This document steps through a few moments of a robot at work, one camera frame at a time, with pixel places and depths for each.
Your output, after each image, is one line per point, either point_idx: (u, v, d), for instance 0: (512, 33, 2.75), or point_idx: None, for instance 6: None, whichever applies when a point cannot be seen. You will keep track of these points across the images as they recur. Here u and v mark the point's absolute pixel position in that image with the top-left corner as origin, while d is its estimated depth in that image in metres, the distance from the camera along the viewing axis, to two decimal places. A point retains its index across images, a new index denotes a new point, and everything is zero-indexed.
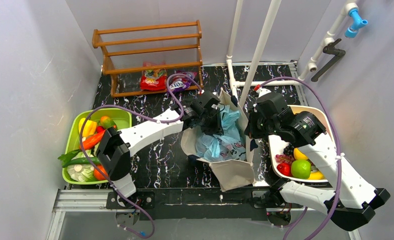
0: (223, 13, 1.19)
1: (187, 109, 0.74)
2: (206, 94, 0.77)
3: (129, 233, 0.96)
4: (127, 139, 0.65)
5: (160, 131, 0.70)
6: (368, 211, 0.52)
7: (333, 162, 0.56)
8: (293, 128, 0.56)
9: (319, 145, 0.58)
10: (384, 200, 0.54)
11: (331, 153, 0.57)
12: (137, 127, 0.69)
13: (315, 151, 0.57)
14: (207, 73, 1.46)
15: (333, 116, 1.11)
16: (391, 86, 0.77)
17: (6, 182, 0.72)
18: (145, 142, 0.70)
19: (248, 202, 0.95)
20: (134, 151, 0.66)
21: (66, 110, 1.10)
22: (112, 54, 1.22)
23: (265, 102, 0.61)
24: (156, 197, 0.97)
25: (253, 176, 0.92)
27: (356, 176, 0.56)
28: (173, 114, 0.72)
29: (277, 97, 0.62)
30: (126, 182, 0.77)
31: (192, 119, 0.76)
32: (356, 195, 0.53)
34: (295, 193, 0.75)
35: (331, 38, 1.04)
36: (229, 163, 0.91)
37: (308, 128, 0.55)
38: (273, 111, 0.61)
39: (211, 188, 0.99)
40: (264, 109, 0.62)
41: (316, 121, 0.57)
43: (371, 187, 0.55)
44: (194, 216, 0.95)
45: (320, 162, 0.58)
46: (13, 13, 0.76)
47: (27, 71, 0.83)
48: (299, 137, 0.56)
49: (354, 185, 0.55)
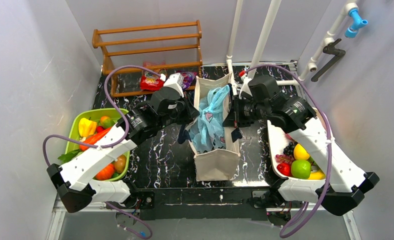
0: (223, 13, 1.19)
1: (138, 118, 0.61)
2: (158, 96, 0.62)
3: (129, 233, 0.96)
4: (67, 178, 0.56)
5: (106, 156, 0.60)
6: (357, 195, 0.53)
7: (323, 146, 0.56)
8: (284, 113, 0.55)
9: (309, 129, 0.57)
10: (373, 183, 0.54)
11: (321, 137, 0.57)
12: (78, 158, 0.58)
13: (306, 136, 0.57)
14: (207, 73, 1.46)
15: (333, 116, 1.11)
16: (390, 87, 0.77)
17: (6, 183, 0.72)
18: (93, 172, 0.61)
19: (248, 202, 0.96)
20: (81, 185, 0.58)
21: (66, 110, 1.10)
22: (112, 54, 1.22)
23: (257, 85, 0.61)
24: (156, 197, 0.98)
25: (231, 173, 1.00)
27: (346, 160, 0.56)
28: (119, 131, 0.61)
29: (270, 80, 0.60)
30: (108, 196, 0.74)
31: (145, 131, 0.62)
32: (346, 179, 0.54)
34: (292, 188, 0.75)
35: (330, 38, 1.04)
36: (215, 153, 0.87)
37: (298, 112, 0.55)
38: (265, 95, 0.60)
39: (211, 188, 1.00)
40: (257, 93, 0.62)
41: (307, 106, 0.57)
43: (361, 171, 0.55)
44: (194, 216, 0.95)
45: (311, 146, 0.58)
46: (13, 13, 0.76)
47: (27, 71, 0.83)
48: (289, 122, 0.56)
49: (344, 169, 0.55)
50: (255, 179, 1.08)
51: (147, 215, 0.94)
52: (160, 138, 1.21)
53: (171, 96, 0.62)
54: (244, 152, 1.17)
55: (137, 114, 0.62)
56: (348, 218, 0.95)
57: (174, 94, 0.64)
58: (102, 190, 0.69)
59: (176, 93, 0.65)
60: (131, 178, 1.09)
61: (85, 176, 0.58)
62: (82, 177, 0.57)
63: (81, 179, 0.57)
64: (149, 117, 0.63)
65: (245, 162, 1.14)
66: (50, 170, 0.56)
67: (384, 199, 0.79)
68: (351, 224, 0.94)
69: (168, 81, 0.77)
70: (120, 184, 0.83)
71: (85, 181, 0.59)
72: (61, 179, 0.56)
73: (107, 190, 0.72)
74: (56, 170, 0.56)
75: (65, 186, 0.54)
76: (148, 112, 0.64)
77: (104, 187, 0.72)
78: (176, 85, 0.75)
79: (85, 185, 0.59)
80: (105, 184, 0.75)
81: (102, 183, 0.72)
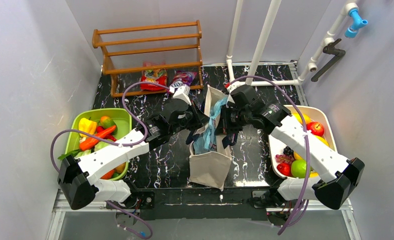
0: (223, 13, 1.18)
1: (155, 127, 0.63)
2: (169, 107, 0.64)
3: (129, 233, 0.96)
4: (84, 168, 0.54)
5: (124, 155, 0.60)
6: (341, 179, 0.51)
7: (301, 139, 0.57)
8: (262, 115, 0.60)
9: (286, 126, 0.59)
10: (358, 168, 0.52)
11: (299, 131, 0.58)
12: (97, 152, 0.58)
13: (282, 132, 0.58)
14: (207, 73, 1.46)
15: (333, 116, 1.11)
16: (390, 87, 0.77)
17: (6, 183, 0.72)
18: (107, 169, 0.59)
19: (249, 202, 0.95)
20: (95, 179, 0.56)
21: (66, 110, 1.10)
22: (112, 54, 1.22)
23: (236, 94, 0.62)
24: (156, 197, 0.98)
25: (222, 181, 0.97)
27: (326, 149, 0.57)
28: (138, 134, 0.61)
29: (248, 88, 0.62)
30: (110, 195, 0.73)
31: (159, 139, 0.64)
32: (328, 166, 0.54)
34: (290, 187, 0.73)
35: (331, 38, 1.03)
36: (210, 155, 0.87)
37: (274, 113, 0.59)
38: (245, 102, 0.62)
39: (211, 188, 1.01)
40: (238, 101, 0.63)
41: (282, 106, 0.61)
43: (344, 158, 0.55)
44: (194, 216, 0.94)
45: (291, 142, 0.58)
46: (13, 13, 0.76)
47: (27, 71, 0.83)
48: (268, 124, 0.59)
49: (324, 157, 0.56)
50: (255, 179, 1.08)
51: (147, 214, 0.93)
52: None
53: (182, 107, 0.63)
54: (244, 152, 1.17)
55: (152, 124, 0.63)
56: (348, 218, 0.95)
57: (183, 105, 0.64)
58: (104, 188, 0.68)
59: (185, 103, 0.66)
60: (131, 178, 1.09)
61: (100, 171, 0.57)
62: (99, 171, 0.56)
63: (97, 172, 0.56)
64: (161, 126, 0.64)
65: (245, 162, 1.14)
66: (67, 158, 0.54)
67: (384, 199, 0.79)
68: (351, 224, 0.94)
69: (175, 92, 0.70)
70: (120, 184, 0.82)
71: (97, 176, 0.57)
72: (78, 170, 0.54)
73: (110, 189, 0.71)
74: (74, 160, 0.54)
75: (83, 176, 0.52)
76: (160, 121, 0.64)
77: (106, 186, 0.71)
78: (183, 95, 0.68)
79: (96, 181, 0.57)
80: (107, 182, 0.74)
81: (104, 182, 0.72)
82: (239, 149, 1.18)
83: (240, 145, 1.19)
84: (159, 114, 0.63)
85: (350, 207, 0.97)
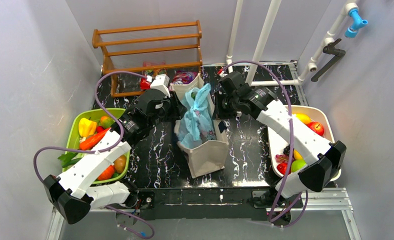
0: (223, 13, 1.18)
1: (130, 122, 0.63)
2: (145, 98, 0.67)
3: (129, 233, 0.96)
4: (66, 186, 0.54)
5: (104, 161, 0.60)
6: (323, 160, 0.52)
7: (285, 122, 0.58)
8: (249, 100, 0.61)
9: (271, 110, 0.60)
10: (339, 150, 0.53)
11: (284, 114, 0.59)
12: (75, 166, 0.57)
13: (268, 116, 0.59)
14: (207, 73, 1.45)
15: (333, 116, 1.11)
16: (390, 86, 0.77)
17: (6, 182, 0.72)
18: (92, 178, 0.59)
19: (249, 202, 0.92)
20: (82, 192, 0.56)
21: (66, 110, 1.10)
22: (112, 54, 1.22)
23: (225, 80, 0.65)
24: (156, 197, 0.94)
25: (222, 161, 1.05)
27: (309, 133, 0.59)
28: (113, 137, 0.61)
29: (235, 74, 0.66)
30: (108, 200, 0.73)
31: (138, 133, 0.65)
32: (311, 148, 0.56)
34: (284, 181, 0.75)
35: (331, 38, 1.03)
36: (206, 144, 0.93)
37: (260, 97, 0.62)
38: (233, 88, 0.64)
39: (211, 189, 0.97)
40: (226, 87, 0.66)
41: (268, 92, 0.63)
43: (326, 141, 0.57)
44: (194, 216, 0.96)
45: (275, 126, 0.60)
46: (13, 13, 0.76)
47: (27, 71, 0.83)
48: (254, 108, 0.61)
49: (308, 140, 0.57)
50: (255, 179, 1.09)
51: (147, 214, 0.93)
52: (160, 138, 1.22)
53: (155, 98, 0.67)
54: (244, 152, 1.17)
55: (128, 118, 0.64)
56: (348, 218, 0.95)
57: (159, 95, 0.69)
58: (100, 195, 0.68)
59: (161, 93, 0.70)
60: (131, 178, 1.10)
61: (85, 182, 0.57)
62: (84, 183, 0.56)
63: (82, 185, 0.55)
64: (139, 120, 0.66)
65: (245, 162, 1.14)
66: (46, 180, 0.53)
67: (384, 199, 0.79)
68: (351, 224, 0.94)
69: (154, 83, 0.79)
70: (117, 185, 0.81)
71: (84, 187, 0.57)
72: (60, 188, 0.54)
73: (105, 195, 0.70)
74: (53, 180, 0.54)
75: (67, 193, 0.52)
76: (138, 115, 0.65)
77: (101, 193, 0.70)
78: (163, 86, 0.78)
79: (85, 192, 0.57)
80: (103, 188, 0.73)
81: (98, 189, 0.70)
82: (239, 149, 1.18)
83: (240, 145, 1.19)
84: (135, 108, 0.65)
85: (350, 207, 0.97)
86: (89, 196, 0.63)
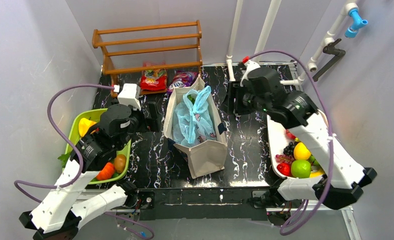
0: (223, 13, 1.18)
1: (89, 146, 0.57)
2: (108, 116, 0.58)
3: (129, 233, 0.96)
4: (39, 223, 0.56)
5: (69, 194, 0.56)
6: (357, 191, 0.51)
7: (325, 143, 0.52)
8: (285, 109, 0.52)
9: (312, 125, 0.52)
10: (371, 179, 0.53)
11: (323, 133, 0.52)
12: (44, 202, 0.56)
13: (307, 132, 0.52)
14: (207, 73, 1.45)
15: (333, 116, 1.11)
16: (390, 86, 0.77)
17: (6, 183, 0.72)
18: (66, 208, 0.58)
19: (248, 202, 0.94)
20: (57, 225, 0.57)
21: (66, 110, 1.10)
22: (112, 54, 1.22)
23: (258, 79, 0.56)
24: (156, 197, 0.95)
25: (222, 162, 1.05)
27: (346, 156, 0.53)
28: (74, 167, 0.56)
29: (271, 73, 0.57)
30: (102, 210, 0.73)
31: (102, 156, 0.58)
32: (346, 175, 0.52)
34: (290, 188, 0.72)
35: (331, 38, 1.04)
36: (206, 144, 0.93)
37: (300, 108, 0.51)
38: (266, 89, 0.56)
39: (211, 189, 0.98)
40: (256, 86, 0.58)
41: (309, 100, 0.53)
43: (360, 167, 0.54)
44: (194, 216, 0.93)
45: (312, 143, 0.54)
46: (13, 13, 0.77)
47: (27, 71, 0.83)
48: (291, 119, 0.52)
49: (344, 166, 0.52)
50: (255, 179, 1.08)
51: (147, 215, 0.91)
52: (160, 138, 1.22)
53: (122, 115, 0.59)
54: (245, 152, 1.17)
55: (90, 140, 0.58)
56: (348, 218, 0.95)
57: (124, 112, 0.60)
58: (89, 212, 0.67)
59: (126, 110, 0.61)
60: (131, 178, 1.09)
61: (57, 216, 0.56)
62: (54, 218, 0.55)
63: (53, 221, 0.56)
64: (104, 140, 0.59)
65: (245, 162, 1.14)
66: (22, 219, 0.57)
67: (384, 199, 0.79)
68: (351, 224, 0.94)
69: (124, 94, 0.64)
70: (110, 191, 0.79)
71: (59, 220, 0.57)
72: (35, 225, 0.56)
73: (96, 208, 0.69)
74: (26, 219, 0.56)
75: (38, 233, 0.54)
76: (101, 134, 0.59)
77: (92, 206, 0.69)
78: (135, 100, 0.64)
79: (62, 222, 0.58)
80: (94, 200, 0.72)
81: (89, 203, 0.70)
82: (239, 149, 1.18)
83: (240, 145, 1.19)
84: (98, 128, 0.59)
85: (350, 207, 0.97)
86: (76, 215, 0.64)
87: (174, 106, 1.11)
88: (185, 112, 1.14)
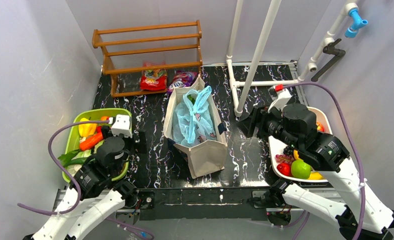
0: (223, 13, 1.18)
1: (87, 176, 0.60)
2: (102, 149, 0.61)
3: (129, 233, 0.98)
4: None
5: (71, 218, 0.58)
6: (387, 236, 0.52)
7: (356, 189, 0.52)
8: (317, 153, 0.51)
9: (343, 171, 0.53)
10: None
11: (355, 179, 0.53)
12: (45, 227, 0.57)
13: (338, 177, 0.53)
14: (207, 73, 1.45)
15: (333, 117, 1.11)
16: (390, 87, 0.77)
17: (6, 183, 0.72)
18: (64, 232, 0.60)
19: (248, 202, 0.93)
20: None
21: (66, 110, 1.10)
22: (112, 54, 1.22)
23: (296, 121, 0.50)
24: (156, 197, 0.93)
25: (222, 162, 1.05)
27: (376, 200, 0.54)
28: (74, 194, 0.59)
29: (310, 116, 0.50)
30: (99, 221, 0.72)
31: (98, 185, 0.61)
32: (377, 220, 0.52)
34: (302, 201, 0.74)
35: (331, 38, 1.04)
36: (205, 144, 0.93)
37: (333, 153, 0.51)
38: (302, 131, 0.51)
39: (211, 189, 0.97)
40: (292, 126, 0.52)
41: (340, 144, 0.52)
43: (389, 211, 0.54)
44: (194, 216, 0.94)
45: (343, 187, 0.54)
46: (13, 13, 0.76)
47: (27, 71, 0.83)
48: (323, 163, 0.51)
49: (375, 210, 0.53)
50: (255, 179, 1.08)
51: (147, 214, 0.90)
52: (160, 138, 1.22)
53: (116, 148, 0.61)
54: (245, 152, 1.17)
55: (88, 170, 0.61)
56: None
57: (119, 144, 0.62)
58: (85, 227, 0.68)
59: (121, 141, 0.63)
60: (131, 179, 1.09)
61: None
62: None
63: None
64: (100, 170, 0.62)
65: (245, 162, 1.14)
66: None
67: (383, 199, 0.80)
68: None
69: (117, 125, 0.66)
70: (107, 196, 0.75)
71: None
72: None
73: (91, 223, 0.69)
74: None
75: None
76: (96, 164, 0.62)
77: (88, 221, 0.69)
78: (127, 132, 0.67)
79: None
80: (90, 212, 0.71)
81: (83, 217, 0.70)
82: (239, 149, 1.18)
83: (240, 145, 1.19)
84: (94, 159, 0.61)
85: None
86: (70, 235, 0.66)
87: (174, 106, 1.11)
88: (185, 112, 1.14)
